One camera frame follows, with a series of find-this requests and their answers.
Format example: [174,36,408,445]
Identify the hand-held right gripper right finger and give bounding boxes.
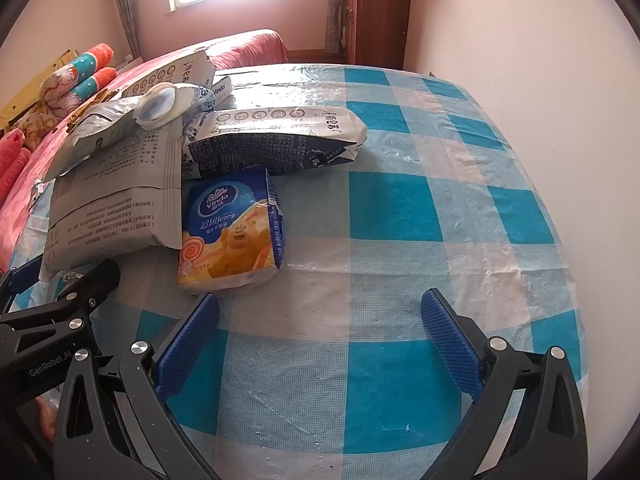
[420,288,588,480]

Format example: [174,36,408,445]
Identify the silver bag with gold trim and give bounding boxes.
[42,96,148,184]

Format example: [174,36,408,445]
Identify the teal orange rolled blanket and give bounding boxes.
[65,42,116,79]
[75,66,119,99]

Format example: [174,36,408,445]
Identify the brown bear print pillow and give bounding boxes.
[10,104,62,152]

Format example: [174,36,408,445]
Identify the pink white cartoon pillow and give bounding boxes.
[40,66,83,117]

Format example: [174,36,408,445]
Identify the brown wooden wardrobe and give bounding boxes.
[345,0,415,69]

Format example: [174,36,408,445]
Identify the blue orange tissue pack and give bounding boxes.
[177,164,289,297]

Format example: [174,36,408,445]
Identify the yellow cardboard box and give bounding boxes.
[0,49,81,127]

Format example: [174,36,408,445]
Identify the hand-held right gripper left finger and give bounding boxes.
[52,292,221,480]

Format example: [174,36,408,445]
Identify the small white blue tissue pack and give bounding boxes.
[187,77,235,112]

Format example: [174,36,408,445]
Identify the blue checked plastic tablecloth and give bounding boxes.
[0,62,588,480]

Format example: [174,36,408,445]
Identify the grey curtain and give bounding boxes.
[107,0,144,61]

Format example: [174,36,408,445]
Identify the red folded blankets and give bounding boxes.
[0,127,32,202]

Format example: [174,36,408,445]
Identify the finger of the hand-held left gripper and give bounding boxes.
[0,259,121,348]
[0,254,46,311]

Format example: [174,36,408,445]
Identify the white plastic yogurt cup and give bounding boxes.
[135,82,195,129]

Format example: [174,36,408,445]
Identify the grey wipes packet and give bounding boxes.
[39,116,184,282]

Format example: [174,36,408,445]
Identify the pink printed bed blanket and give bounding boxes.
[0,29,290,271]

